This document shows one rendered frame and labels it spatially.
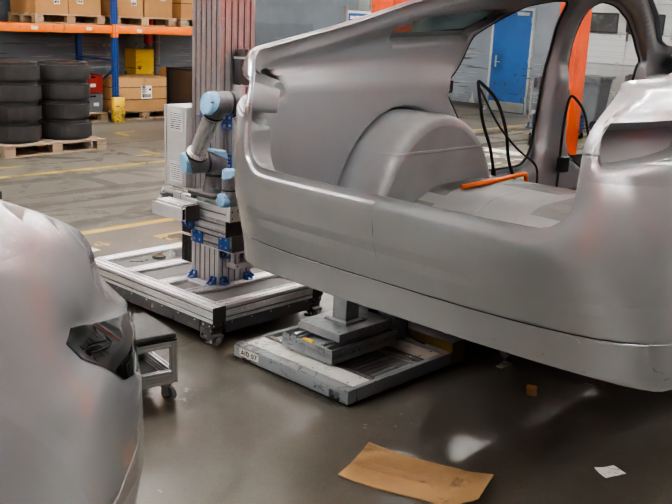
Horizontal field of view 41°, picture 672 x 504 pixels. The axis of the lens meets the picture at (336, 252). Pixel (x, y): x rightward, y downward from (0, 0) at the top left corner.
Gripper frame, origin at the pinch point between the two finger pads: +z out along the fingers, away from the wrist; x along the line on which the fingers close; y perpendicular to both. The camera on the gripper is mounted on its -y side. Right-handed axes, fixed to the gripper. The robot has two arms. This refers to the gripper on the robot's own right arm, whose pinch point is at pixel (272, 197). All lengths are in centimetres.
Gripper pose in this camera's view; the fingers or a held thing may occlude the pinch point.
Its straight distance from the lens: 473.6
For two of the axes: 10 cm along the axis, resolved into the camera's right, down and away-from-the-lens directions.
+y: 0.4, -9.7, -2.5
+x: -7.2, -2.1, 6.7
